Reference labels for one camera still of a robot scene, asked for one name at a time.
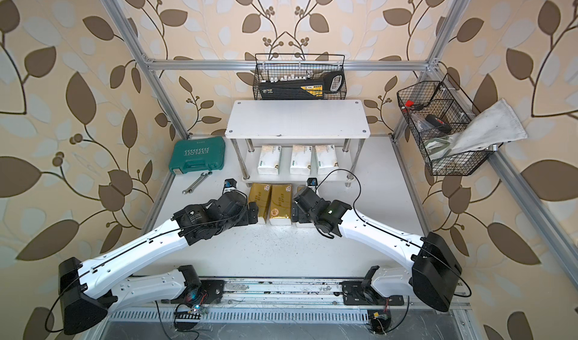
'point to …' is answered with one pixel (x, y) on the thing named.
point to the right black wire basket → (433, 109)
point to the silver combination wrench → (202, 176)
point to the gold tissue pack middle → (281, 204)
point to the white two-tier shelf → (302, 141)
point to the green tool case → (197, 155)
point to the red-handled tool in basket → (415, 107)
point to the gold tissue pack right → (299, 188)
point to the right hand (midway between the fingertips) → (305, 208)
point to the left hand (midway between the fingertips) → (249, 210)
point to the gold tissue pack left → (260, 194)
